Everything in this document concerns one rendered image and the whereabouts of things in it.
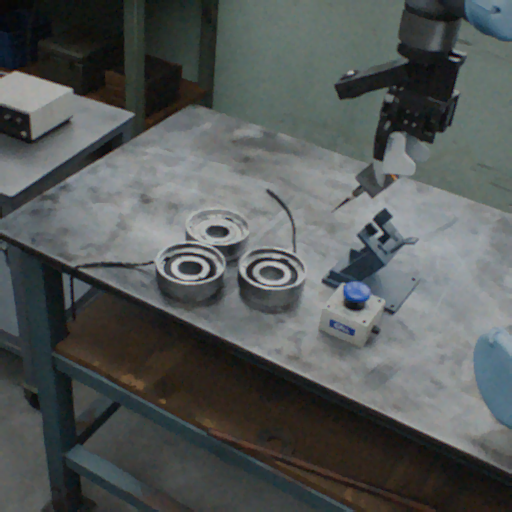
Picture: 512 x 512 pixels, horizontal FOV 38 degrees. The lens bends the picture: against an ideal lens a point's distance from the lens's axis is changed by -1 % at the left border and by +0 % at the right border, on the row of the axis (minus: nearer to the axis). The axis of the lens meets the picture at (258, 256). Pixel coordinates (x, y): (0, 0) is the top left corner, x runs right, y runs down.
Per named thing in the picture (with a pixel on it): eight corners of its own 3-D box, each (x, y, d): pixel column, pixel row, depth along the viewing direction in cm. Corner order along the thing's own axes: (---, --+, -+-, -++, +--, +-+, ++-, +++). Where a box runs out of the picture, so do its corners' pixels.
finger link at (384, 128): (378, 165, 103) (393, 104, 99) (368, 161, 104) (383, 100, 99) (391, 155, 107) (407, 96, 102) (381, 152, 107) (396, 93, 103)
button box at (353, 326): (317, 330, 110) (322, 305, 107) (338, 305, 115) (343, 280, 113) (368, 353, 108) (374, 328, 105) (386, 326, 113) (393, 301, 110)
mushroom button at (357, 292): (333, 316, 109) (339, 289, 106) (345, 301, 112) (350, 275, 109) (359, 327, 108) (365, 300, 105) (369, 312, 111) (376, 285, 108)
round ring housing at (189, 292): (234, 275, 119) (236, 254, 117) (204, 313, 111) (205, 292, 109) (176, 254, 122) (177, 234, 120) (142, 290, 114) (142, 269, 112)
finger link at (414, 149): (418, 189, 109) (429, 135, 103) (381, 175, 112) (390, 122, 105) (427, 178, 111) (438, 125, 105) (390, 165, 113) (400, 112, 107)
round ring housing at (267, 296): (283, 319, 112) (286, 298, 109) (223, 292, 115) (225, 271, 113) (315, 283, 119) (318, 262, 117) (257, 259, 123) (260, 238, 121)
